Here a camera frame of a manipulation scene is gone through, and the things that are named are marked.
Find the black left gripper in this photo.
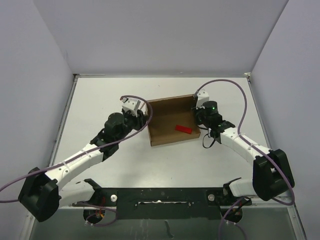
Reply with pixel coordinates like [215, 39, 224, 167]
[116, 108, 149, 143]

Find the small red block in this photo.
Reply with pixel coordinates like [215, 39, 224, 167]
[175, 124, 193, 135]

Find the brown cardboard box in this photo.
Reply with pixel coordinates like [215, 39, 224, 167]
[146, 94, 201, 147]

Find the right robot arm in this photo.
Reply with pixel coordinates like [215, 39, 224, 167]
[193, 100, 295, 205]

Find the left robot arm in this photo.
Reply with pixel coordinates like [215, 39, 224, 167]
[18, 110, 153, 222]

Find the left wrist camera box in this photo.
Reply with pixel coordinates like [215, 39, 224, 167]
[121, 97, 141, 117]

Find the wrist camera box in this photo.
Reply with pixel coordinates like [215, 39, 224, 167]
[193, 89, 210, 110]
[121, 97, 141, 117]

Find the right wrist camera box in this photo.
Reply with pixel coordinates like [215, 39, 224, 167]
[193, 89, 210, 110]

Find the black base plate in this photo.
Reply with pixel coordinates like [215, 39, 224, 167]
[83, 187, 237, 224]

